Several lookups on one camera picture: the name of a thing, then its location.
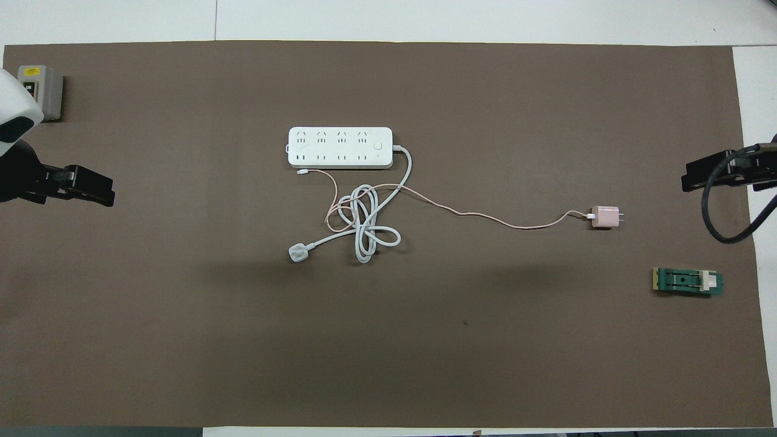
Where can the green knife switch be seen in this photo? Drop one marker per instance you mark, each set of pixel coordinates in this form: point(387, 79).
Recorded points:
point(683, 281)

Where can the brown table mat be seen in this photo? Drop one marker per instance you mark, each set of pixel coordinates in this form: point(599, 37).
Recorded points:
point(425, 340)

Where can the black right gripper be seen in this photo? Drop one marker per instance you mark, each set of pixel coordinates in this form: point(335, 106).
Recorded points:
point(768, 181)

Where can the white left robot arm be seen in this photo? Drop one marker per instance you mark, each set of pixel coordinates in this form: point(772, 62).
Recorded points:
point(15, 100)

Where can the grey on-off switch box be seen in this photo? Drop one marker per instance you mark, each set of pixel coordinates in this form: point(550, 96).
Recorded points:
point(50, 91)

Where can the white power strip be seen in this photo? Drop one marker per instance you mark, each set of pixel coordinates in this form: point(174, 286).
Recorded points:
point(340, 147)

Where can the pink USB charger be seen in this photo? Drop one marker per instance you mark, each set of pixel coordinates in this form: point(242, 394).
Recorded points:
point(604, 217)

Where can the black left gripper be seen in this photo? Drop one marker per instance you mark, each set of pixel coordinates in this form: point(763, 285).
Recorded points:
point(18, 173)

